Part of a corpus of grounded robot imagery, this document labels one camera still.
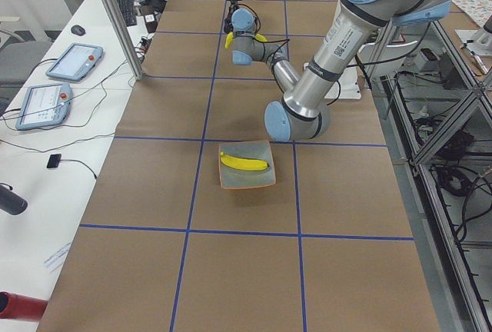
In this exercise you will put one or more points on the yellow banana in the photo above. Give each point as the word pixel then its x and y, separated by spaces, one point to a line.
pixel 243 164
pixel 230 38

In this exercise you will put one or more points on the grey square plate orange rim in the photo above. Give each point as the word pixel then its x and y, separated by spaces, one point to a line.
pixel 236 179

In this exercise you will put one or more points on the black keyboard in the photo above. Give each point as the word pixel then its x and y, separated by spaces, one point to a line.
pixel 127 10

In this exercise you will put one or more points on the black computer mouse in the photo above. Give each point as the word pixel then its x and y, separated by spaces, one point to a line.
pixel 77 30

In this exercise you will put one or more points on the upper teach pendant tablet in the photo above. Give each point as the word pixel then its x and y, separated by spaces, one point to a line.
pixel 76 62

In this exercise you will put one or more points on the teach pendant tablet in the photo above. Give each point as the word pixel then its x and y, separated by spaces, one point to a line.
pixel 76 62
pixel 44 106

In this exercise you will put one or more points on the lower teach pendant tablet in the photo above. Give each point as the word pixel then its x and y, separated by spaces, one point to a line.
pixel 44 106

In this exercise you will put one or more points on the black cylinder object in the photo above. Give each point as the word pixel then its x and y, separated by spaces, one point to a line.
pixel 10 202

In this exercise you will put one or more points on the red cylinder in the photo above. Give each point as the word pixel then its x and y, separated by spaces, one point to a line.
pixel 21 307

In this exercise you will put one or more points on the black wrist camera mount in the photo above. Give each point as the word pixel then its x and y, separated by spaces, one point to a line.
pixel 228 27

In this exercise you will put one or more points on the aluminium frame post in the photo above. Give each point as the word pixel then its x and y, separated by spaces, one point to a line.
pixel 118 24

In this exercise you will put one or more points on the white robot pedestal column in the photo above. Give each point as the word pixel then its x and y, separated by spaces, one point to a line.
pixel 347 88

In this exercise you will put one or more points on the small black box on cable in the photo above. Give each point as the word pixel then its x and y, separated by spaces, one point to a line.
pixel 53 161

